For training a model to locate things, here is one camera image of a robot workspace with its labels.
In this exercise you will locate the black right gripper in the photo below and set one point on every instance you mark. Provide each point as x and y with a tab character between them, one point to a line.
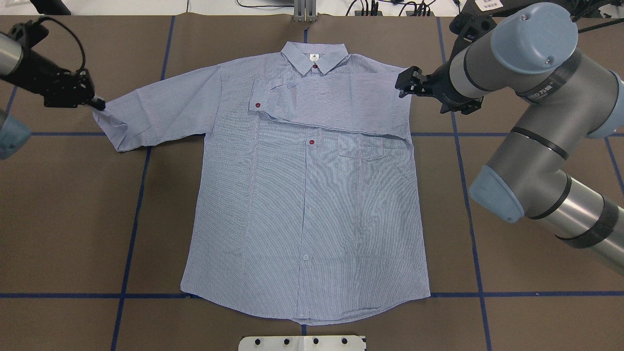
440	81

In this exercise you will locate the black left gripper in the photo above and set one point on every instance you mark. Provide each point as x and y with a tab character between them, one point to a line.
35	69

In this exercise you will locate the blue striped button shirt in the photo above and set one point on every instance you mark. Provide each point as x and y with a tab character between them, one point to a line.
308	207

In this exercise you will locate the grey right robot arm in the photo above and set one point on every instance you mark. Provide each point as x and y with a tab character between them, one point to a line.
570	97

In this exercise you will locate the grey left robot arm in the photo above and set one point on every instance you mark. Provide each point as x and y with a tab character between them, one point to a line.
26	69

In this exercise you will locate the black box with label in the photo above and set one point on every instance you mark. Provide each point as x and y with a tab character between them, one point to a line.
494	8

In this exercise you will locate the aluminium frame post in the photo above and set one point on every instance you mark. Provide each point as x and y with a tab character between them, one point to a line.
305	11

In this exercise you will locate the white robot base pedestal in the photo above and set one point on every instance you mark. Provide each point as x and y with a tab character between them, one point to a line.
304	343

